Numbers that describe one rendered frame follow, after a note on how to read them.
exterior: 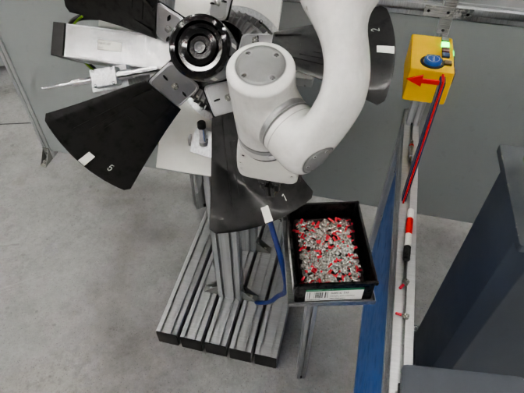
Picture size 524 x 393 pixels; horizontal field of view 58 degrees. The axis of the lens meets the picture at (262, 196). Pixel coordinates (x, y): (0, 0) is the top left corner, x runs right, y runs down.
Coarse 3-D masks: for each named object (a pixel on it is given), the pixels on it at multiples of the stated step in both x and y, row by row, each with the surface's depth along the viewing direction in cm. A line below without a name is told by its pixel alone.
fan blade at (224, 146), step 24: (216, 120) 91; (216, 144) 91; (216, 168) 91; (216, 192) 91; (240, 192) 92; (264, 192) 94; (288, 192) 96; (312, 192) 98; (216, 216) 91; (240, 216) 92
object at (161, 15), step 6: (162, 6) 91; (162, 12) 92; (168, 12) 91; (174, 12) 90; (162, 18) 93; (174, 18) 91; (180, 18) 90; (162, 24) 95; (168, 24) 94; (174, 24) 93; (156, 30) 97; (162, 30) 96; (162, 36) 97; (168, 42) 98
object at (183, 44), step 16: (192, 16) 86; (208, 16) 86; (176, 32) 87; (192, 32) 87; (208, 32) 87; (224, 32) 86; (240, 32) 96; (176, 48) 88; (192, 48) 88; (208, 48) 88; (224, 48) 86; (176, 64) 88; (192, 64) 88; (208, 64) 88; (224, 64) 87; (208, 80) 90; (224, 80) 98
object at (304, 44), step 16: (384, 16) 91; (288, 32) 93; (304, 32) 92; (384, 32) 90; (288, 48) 89; (304, 48) 89; (320, 48) 88; (304, 64) 87; (320, 64) 87; (384, 64) 87; (384, 80) 85; (368, 96) 84; (384, 96) 85
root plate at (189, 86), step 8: (168, 64) 92; (160, 72) 92; (168, 72) 93; (176, 72) 94; (152, 80) 93; (160, 80) 94; (168, 80) 94; (176, 80) 95; (184, 80) 96; (192, 80) 96; (160, 88) 95; (168, 88) 96; (184, 88) 97; (192, 88) 98; (168, 96) 97; (176, 96) 97; (184, 96) 98; (176, 104) 99
